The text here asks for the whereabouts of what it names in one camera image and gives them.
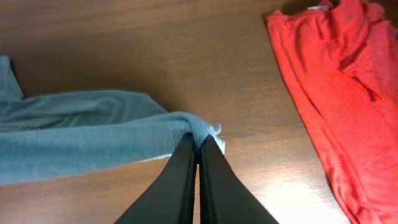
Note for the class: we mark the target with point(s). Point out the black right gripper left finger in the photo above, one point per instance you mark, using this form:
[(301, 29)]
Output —
[(170, 198)]

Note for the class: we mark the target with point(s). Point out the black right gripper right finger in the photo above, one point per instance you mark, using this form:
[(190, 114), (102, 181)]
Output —
[(223, 197)]

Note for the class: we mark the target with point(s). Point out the light blue t-shirt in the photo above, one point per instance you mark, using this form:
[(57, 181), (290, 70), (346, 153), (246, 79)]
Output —
[(61, 135)]

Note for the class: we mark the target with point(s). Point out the red garment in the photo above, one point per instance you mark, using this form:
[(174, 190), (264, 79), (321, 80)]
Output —
[(339, 63)]

